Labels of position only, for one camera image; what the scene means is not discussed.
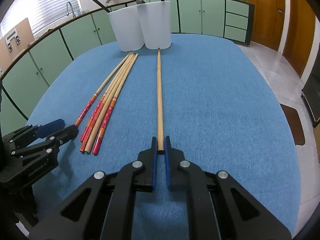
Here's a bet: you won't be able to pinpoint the plain wooden chopstick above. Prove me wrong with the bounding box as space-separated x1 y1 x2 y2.
157 48 164 154
80 53 138 154

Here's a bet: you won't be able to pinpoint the red patterned wooden chopstick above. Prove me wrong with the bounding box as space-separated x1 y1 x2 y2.
74 52 132 126

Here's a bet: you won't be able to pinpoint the black chopstick gold band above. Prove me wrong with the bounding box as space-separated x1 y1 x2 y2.
92 0 111 13

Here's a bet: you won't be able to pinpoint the green kitchen cabinets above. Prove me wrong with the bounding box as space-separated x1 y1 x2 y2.
1 0 254 134

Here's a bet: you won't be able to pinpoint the cardboard box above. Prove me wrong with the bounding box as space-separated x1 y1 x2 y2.
0 18 35 73

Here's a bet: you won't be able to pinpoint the blue table mat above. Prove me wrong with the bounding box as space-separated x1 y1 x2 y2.
27 34 300 239

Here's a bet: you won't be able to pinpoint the sink faucet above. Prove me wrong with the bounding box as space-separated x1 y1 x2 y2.
66 2 76 18

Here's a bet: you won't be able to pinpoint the brown floor mat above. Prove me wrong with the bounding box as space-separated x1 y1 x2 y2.
280 104 305 146

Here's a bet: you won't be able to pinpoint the left white plastic cup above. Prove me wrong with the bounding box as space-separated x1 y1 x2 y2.
108 5 145 52

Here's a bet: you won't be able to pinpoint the white plastic cup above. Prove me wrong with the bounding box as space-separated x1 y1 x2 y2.
137 1 171 50
108 5 145 52

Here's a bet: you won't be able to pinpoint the window blinds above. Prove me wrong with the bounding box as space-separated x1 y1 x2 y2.
1 0 80 35

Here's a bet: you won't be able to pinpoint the right white plastic cup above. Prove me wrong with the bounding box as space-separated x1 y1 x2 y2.
137 1 171 50

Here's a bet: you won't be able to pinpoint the black glass cabinet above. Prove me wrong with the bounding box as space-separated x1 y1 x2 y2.
302 51 320 127

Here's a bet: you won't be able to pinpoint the wooden door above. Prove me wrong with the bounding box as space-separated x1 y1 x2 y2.
248 0 285 50
283 0 316 76

